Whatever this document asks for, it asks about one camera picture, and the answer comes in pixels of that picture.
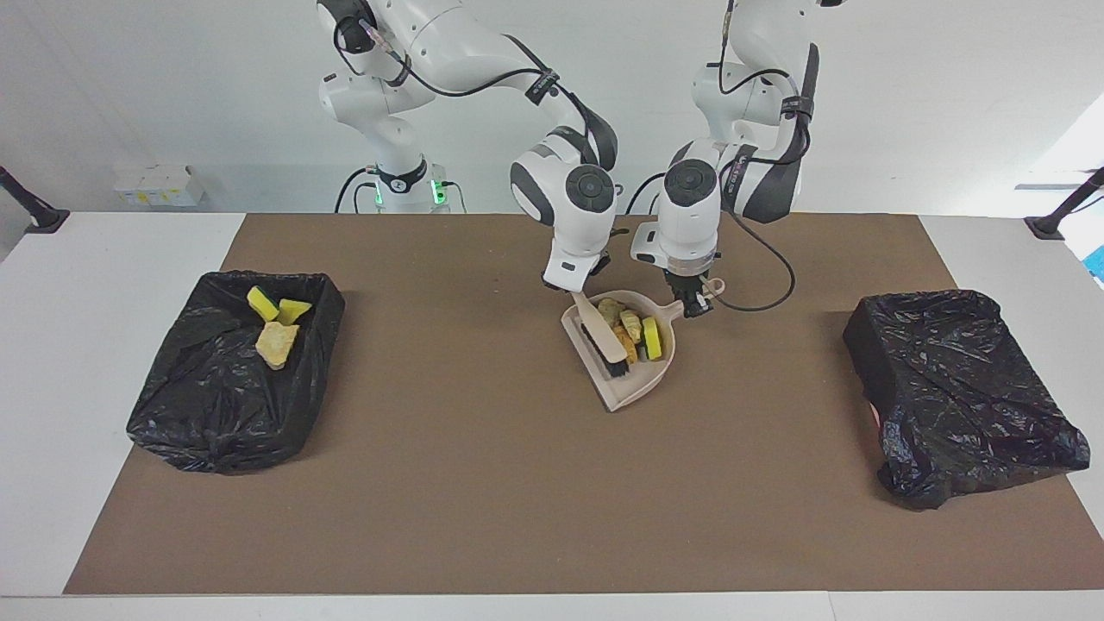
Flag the beige hand brush black bristles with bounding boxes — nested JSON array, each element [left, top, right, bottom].
[[571, 292, 630, 380]]

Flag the beige plastic dustpan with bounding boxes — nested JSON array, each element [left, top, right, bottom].
[[561, 278, 727, 414]]

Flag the large beige sponge chunk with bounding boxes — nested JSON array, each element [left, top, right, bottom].
[[255, 321, 300, 371]]

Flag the bag-covered bin with pink rim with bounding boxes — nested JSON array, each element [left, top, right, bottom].
[[843, 289, 1091, 511]]

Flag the open bin with black bag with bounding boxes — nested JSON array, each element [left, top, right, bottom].
[[127, 271, 347, 475]]

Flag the brown table mat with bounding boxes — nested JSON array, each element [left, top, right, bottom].
[[63, 213, 1104, 596]]

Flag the white boxes with yellow labels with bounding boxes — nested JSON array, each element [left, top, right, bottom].
[[113, 165, 205, 207]]

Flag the black left base cable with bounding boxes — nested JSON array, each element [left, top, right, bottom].
[[627, 171, 669, 215]]

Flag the black base cable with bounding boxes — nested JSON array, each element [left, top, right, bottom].
[[627, 171, 669, 215], [335, 166, 380, 214]]

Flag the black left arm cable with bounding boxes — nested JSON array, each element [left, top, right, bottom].
[[703, 17, 796, 313]]

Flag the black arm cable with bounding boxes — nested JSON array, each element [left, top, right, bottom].
[[332, 17, 618, 173], [703, 17, 796, 313]]

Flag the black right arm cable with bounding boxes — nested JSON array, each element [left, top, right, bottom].
[[332, 17, 618, 173]]

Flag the black right base cable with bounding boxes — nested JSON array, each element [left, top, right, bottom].
[[335, 166, 380, 214]]

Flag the black camera stand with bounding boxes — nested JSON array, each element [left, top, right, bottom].
[[0, 166, 71, 235], [1025, 167, 1104, 241]]

